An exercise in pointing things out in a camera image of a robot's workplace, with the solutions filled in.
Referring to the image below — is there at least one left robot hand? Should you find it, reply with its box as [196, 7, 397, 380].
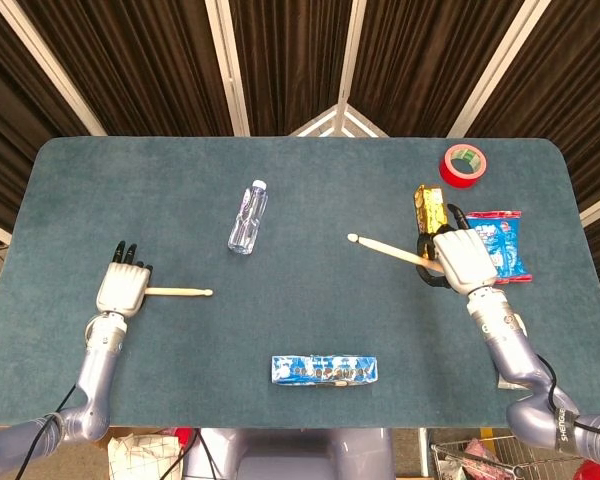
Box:
[95, 240, 154, 319]

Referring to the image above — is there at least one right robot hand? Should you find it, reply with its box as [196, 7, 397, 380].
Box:
[415, 203, 499, 296]

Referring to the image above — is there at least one plain wooden drumstick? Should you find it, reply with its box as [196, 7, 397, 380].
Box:
[143, 286, 215, 298]

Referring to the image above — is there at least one wooden drumstick with black ring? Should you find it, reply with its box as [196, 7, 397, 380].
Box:
[346, 232, 446, 274]

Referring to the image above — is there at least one blue snack bag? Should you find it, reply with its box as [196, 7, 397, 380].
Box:
[465, 209, 534, 285]

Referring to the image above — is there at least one gold foil snack package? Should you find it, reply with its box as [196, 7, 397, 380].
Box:
[412, 184, 451, 236]

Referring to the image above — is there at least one red tape roll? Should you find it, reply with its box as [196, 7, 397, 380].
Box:
[438, 143, 488, 190]

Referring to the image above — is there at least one clear plastic water bottle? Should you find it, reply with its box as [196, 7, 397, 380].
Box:
[226, 179, 271, 256]

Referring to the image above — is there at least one teal felt table cover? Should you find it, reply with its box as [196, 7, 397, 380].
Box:
[0, 135, 600, 430]

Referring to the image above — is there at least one blue Oreo cookie box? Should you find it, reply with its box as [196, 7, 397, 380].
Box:
[270, 354, 380, 389]

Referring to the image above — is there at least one white table leg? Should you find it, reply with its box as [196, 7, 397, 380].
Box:
[418, 428, 430, 477]

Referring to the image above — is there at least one brown pleated curtain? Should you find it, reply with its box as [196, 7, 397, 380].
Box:
[0, 0, 600, 251]

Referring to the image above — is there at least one grey robot torso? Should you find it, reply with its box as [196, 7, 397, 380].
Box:
[184, 427, 396, 480]

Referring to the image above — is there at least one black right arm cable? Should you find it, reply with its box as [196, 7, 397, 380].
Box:
[535, 353, 600, 437]

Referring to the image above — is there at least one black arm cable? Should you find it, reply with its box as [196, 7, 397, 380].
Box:
[535, 353, 600, 437]
[14, 382, 79, 480]

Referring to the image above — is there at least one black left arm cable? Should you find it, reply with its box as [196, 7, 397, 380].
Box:
[14, 382, 79, 480]

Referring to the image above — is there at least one wire mesh basket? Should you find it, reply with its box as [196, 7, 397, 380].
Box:
[429, 434, 586, 480]

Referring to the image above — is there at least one white screen frame base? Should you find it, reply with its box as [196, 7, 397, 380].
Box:
[288, 103, 390, 139]

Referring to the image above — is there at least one black branded cable strap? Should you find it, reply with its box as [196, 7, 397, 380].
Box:
[558, 408, 581, 455]

